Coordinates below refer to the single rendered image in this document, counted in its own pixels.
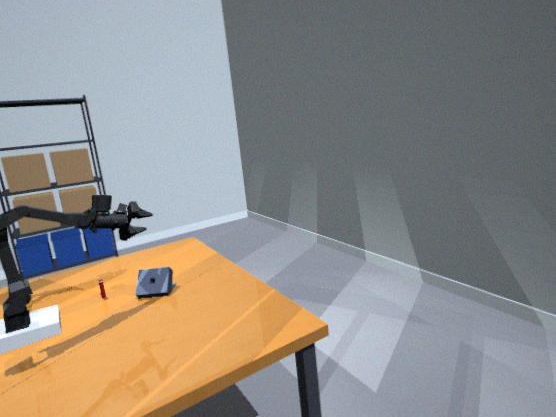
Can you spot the blue-grey sloped panel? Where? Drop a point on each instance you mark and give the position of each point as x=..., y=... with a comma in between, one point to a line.
x=155, y=281

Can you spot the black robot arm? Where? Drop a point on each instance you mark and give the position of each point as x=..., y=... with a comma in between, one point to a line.
x=15, y=315

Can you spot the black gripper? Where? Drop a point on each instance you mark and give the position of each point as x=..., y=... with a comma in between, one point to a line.
x=122, y=221

